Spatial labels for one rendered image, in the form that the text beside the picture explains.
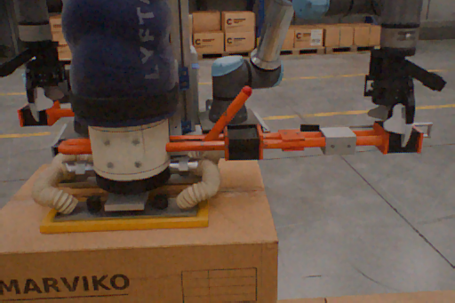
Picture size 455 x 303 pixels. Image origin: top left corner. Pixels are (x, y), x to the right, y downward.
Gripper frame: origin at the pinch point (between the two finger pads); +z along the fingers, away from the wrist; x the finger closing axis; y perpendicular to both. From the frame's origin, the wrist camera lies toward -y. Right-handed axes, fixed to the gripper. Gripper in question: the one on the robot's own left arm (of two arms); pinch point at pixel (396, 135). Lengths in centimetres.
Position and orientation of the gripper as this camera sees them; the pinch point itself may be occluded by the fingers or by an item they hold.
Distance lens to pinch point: 102.2
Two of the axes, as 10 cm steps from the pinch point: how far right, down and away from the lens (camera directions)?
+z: 0.3, 9.4, 3.5
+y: -10.0, 0.5, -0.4
